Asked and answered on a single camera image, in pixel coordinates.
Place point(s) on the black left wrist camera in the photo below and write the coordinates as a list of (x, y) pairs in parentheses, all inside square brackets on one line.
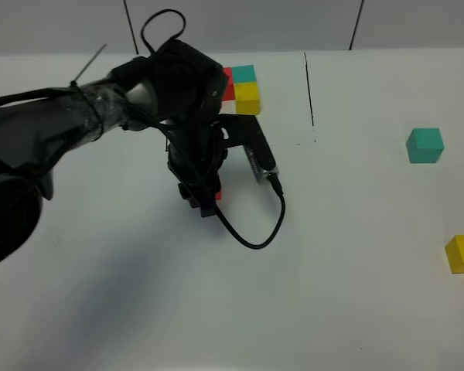
[(245, 131)]

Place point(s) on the red template block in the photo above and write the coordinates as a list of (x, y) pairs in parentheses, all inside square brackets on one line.
[(229, 93)]

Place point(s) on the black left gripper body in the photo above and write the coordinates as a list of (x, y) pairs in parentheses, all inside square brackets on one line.
[(196, 154)]

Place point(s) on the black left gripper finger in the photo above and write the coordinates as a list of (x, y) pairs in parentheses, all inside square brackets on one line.
[(198, 197)]

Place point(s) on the yellow template block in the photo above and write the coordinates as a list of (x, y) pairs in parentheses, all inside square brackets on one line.
[(247, 98)]

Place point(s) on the teal template block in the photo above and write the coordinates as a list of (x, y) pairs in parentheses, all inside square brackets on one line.
[(243, 74)]

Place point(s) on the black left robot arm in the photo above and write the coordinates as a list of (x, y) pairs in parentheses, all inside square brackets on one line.
[(175, 86)]

